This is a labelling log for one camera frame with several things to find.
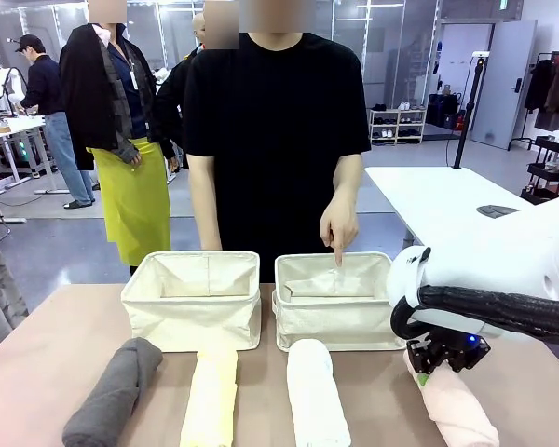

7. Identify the white shoe rack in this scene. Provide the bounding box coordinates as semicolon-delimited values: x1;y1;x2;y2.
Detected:
369;108;428;146

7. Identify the black camera pole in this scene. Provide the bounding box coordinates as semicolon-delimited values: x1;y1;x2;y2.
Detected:
452;51;490;169

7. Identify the bald person in black jacket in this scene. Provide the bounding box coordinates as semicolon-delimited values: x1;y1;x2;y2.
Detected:
154;12;206;171

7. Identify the person's right forearm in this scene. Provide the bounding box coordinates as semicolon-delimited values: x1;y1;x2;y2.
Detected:
189;181;224;251

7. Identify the white table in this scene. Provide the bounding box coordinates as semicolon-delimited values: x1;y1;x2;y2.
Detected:
363;166;537;255

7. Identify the black clothes rack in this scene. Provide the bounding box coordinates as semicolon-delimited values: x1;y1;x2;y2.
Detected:
507;50;559;153

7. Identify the black hanging coat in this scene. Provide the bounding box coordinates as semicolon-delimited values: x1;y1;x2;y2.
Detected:
524;59;556;113

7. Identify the white mannequin robot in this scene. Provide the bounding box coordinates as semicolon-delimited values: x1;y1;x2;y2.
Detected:
0;67;22;115

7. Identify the person in yellow apron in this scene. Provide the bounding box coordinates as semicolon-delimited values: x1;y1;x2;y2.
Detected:
59;8;178;276

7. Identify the cream fabric basket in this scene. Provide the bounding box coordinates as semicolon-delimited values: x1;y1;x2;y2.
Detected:
120;250;263;354
270;251;409;353

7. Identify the white desk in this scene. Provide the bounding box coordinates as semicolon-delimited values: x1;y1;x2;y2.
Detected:
0;114;48;224

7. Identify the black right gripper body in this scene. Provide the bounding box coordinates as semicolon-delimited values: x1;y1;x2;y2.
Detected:
426;328;491;373

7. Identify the yellow towel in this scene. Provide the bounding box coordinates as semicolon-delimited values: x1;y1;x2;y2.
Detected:
179;348;239;447

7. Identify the pink towel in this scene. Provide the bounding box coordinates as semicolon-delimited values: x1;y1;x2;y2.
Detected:
402;348;500;447

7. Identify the white towel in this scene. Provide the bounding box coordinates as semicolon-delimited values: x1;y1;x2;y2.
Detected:
286;338;353;447

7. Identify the person's left hand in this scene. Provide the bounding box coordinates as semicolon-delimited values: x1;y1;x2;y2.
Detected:
320;195;361;269

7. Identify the person in black t-shirt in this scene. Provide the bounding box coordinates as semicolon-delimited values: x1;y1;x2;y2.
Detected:
184;32;373;285

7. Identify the black utility cart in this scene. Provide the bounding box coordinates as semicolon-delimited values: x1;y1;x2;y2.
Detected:
520;134;559;206

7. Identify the person's left forearm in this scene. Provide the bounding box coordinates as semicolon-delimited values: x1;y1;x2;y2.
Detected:
333;157;365;201

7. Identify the black suitcase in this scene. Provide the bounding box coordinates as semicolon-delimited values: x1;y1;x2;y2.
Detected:
426;92;467;129

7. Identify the grey draped cloth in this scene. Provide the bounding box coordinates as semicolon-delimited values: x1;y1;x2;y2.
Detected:
0;223;29;362

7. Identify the grey door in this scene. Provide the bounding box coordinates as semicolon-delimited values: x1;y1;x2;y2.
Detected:
470;19;539;151

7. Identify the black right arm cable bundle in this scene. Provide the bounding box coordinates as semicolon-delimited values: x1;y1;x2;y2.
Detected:
389;284;559;348

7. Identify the grey towel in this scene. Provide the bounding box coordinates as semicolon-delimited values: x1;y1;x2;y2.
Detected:
61;337;164;447

